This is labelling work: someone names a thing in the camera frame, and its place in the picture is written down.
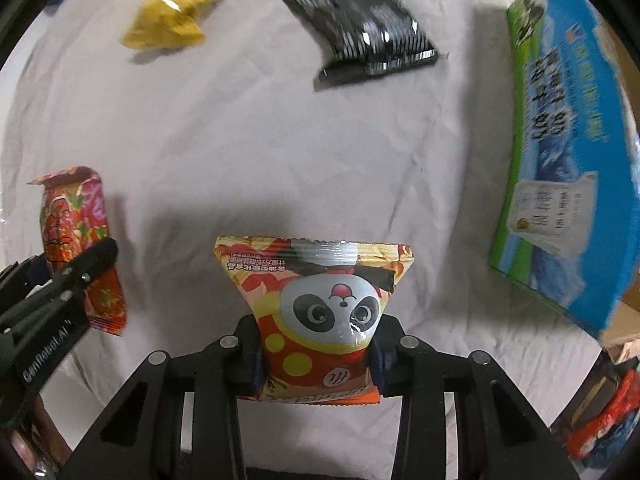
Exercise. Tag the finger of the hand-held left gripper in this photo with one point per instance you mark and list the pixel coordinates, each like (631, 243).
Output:
(75, 275)

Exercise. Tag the black snack packet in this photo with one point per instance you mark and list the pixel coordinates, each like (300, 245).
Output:
(357, 25)

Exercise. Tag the red floral snack packet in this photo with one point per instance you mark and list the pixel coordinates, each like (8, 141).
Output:
(80, 220)

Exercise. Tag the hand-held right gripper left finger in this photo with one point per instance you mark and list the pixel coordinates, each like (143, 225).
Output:
(248, 360)

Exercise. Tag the yellow snack packet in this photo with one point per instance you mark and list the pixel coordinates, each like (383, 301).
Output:
(170, 17)

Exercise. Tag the white table cloth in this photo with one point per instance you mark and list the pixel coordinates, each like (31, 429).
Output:
(280, 160)

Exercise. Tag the blue green cardboard box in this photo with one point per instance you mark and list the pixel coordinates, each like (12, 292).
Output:
(560, 160)

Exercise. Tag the red packet at edge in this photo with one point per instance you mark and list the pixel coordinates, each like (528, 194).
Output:
(607, 412)

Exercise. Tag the panda print snack packet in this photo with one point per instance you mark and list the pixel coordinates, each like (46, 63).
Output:
(320, 310)

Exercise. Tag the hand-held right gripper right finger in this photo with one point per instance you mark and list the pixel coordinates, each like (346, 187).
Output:
(384, 360)

